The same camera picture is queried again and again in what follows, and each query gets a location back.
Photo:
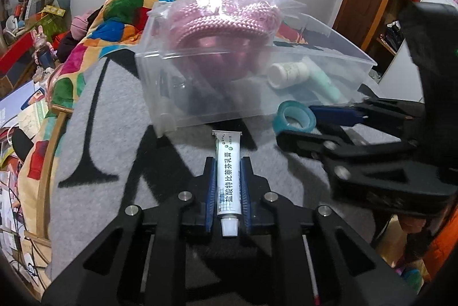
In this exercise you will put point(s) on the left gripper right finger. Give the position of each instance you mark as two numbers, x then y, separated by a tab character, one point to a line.
258	219

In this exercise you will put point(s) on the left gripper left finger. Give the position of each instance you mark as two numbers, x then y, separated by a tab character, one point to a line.
201	213

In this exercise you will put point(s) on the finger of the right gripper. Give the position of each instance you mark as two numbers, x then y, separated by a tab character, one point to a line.
344	116
307	145

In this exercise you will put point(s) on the mint green lotion bottle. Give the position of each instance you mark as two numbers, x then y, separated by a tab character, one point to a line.
321	82

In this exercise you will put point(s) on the teal tape roll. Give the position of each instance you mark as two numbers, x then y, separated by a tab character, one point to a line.
294	116

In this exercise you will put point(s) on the white ointment tube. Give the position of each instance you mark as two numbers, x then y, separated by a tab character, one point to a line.
228	181

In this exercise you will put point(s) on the white pill bottle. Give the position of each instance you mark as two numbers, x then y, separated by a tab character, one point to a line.
283	75

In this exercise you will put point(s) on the pink knitted item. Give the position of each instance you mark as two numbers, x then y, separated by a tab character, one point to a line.
220	40

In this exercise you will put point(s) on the right hand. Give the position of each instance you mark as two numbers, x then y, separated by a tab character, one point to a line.
411	225

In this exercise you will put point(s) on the grey black patterned blanket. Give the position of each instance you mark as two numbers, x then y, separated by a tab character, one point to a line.
110	157

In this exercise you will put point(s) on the orange sleeve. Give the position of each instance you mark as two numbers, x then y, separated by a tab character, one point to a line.
441	247

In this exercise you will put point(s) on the clear plastic storage box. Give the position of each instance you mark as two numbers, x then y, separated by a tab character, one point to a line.
175	101

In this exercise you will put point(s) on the wooden wardrobe shelf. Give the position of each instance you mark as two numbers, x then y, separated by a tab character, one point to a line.
404	5

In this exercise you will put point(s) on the colourful patchwork quilt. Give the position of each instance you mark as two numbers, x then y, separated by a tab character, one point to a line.
119	25

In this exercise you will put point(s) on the blue white booklet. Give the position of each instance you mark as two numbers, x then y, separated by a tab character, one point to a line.
18	100

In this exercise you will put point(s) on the pink knit hat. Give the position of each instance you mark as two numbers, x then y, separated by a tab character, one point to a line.
80	24

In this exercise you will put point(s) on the bunny doll figure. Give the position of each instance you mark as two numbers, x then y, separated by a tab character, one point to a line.
44	54

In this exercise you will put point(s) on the green gift box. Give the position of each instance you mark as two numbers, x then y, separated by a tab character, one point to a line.
53	21

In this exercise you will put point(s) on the red box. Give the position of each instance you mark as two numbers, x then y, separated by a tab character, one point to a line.
15	52

